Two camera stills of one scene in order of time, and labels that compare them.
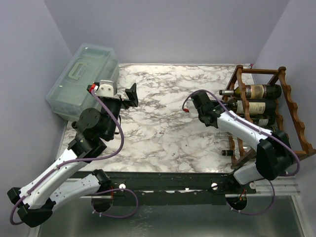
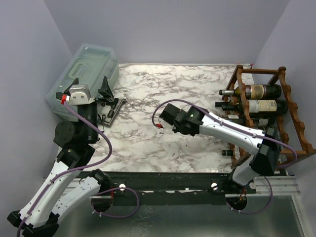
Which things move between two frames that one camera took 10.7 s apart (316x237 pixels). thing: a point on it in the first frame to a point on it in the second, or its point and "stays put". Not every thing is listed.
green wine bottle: x=261 y=92 stays put
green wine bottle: x=264 y=121 stays put
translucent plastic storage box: x=68 y=96 stays put
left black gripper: x=132 y=100 to x=105 y=91
